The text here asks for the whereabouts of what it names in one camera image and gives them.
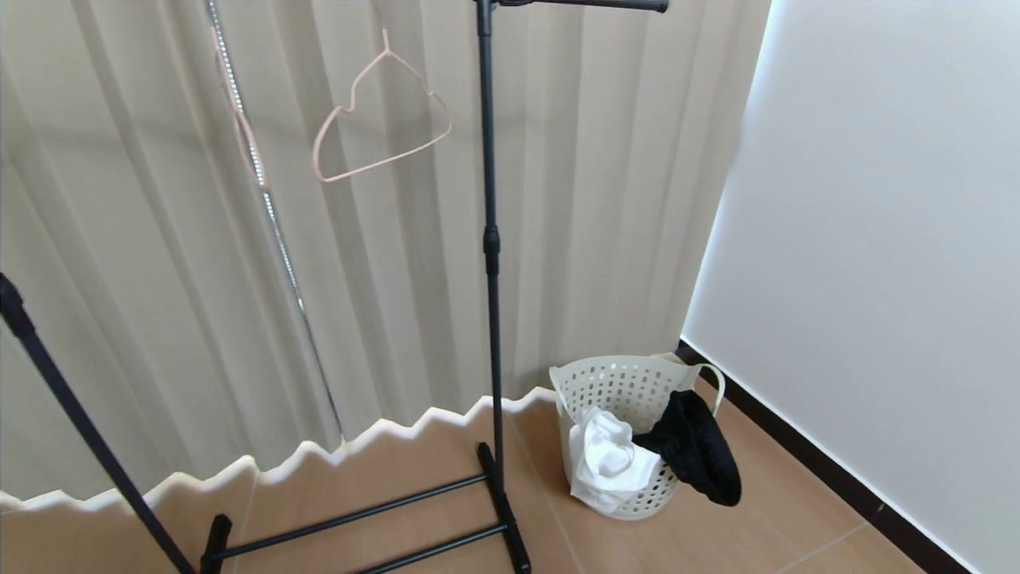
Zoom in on black shorts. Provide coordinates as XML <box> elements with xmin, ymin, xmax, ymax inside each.
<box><xmin>634</xmin><ymin>390</ymin><xmax>743</xmax><ymax>508</ymax></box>

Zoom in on black clothes rack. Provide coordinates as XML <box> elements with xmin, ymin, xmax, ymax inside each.
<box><xmin>0</xmin><ymin>0</ymin><xmax>669</xmax><ymax>574</ymax></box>

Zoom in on white laundry basket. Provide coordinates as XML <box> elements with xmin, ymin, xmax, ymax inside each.
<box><xmin>549</xmin><ymin>353</ymin><xmax>726</xmax><ymax>521</ymax></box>

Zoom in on beige curtain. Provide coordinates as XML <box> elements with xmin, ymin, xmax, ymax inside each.
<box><xmin>0</xmin><ymin>0</ymin><xmax>772</xmax><ymax>511</ymax></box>

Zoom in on white garment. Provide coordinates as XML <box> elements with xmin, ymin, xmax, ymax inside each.
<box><xmin>569</xmin><ymin>407</ymin><xmax>663</xmax><ymax>515</ymax></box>

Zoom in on silver curtain wand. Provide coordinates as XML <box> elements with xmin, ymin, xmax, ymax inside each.
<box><xmin>205</xmin><ymin>0</ymin><xmax>346</xmax><ymax>444</ymax></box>

